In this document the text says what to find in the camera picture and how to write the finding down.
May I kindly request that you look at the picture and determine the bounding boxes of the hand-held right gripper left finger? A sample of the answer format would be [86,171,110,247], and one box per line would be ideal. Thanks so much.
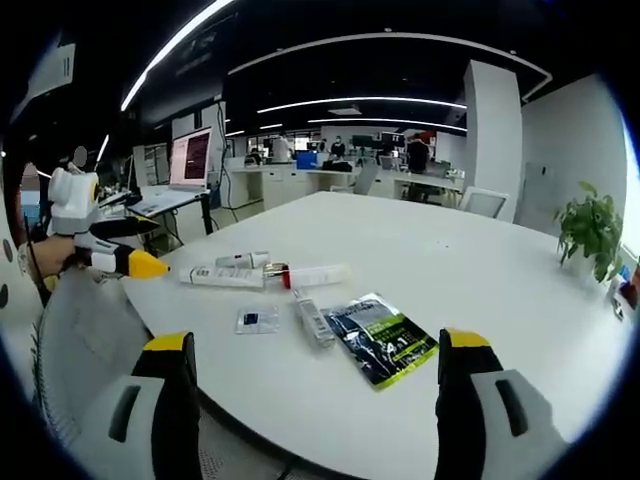
[78,330,202,480]

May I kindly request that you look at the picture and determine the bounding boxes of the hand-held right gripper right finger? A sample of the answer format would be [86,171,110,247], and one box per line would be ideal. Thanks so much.
[433,327,571,480]

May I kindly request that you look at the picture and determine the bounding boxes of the small white skincare bottle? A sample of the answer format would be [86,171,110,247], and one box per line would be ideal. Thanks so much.
[215,250,272,269]

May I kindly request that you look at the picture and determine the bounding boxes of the dark green skincare packet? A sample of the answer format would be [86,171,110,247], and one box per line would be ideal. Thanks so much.
[321,292,441,392]

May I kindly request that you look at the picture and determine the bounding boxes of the small clear sachet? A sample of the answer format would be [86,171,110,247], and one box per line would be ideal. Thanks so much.
[235,304,280,335]

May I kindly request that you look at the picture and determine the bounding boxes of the gold red skincare bottle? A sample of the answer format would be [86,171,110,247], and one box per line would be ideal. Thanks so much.
[261,261,293,290]

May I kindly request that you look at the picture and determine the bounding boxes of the long white skincare tube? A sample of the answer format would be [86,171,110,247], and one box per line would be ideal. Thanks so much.
[289,264,352,289]

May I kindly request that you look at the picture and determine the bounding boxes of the person's left hand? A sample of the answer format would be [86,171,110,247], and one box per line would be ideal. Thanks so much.
[30,234,96,277]

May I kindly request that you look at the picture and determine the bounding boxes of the small side desk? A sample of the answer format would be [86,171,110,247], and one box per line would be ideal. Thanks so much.
[99,187,216,246]

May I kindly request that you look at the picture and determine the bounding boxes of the grey mesh office chair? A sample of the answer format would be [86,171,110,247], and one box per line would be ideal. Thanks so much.
[30,267,281,480]

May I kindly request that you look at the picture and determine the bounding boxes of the white office chair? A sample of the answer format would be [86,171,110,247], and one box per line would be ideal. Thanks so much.
[458,185,511,220]

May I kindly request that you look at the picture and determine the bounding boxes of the potted green plant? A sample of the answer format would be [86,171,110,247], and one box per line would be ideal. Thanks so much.
[552,181,624,284]

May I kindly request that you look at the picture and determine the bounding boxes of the white office desk row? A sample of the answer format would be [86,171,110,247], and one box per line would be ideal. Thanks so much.
[224,162,466,211]

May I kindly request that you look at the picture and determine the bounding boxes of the black cable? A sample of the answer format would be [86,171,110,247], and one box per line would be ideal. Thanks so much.
[213,99,251,221]

